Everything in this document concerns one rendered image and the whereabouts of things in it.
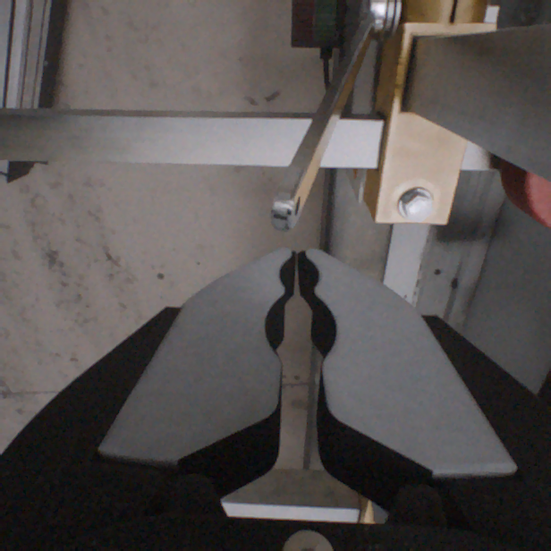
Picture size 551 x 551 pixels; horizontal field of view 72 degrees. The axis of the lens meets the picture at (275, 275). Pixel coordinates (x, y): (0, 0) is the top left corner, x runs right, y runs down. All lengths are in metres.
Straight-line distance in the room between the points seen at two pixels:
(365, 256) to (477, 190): 0.18
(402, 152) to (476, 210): 0.33
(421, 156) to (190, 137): 0.15
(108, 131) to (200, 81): 0.87
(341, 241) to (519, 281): 0.23
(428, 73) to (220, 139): 0.13
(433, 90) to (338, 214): 0.26
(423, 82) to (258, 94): 0.92
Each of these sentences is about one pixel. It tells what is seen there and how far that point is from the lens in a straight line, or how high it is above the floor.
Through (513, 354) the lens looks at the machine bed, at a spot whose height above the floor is 0.74.
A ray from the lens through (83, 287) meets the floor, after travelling 1.51.
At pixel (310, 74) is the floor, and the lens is 1.12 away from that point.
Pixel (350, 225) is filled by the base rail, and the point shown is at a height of 0.70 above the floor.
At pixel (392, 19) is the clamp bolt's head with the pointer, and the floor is 0.86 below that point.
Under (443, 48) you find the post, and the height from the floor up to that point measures 0.92.
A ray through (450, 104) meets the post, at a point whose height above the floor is 0.94.
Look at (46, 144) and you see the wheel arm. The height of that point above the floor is 0.86.
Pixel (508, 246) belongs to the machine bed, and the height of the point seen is 0.66.
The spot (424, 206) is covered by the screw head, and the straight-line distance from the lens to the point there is 0.26.
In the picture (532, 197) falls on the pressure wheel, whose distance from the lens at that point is 0.26.
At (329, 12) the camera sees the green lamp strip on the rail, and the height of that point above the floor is 0.70.
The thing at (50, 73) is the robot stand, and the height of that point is 0.10.
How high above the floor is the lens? 1.12
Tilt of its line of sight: 60 degrees down
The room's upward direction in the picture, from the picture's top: 175 degrees counter-clockwise
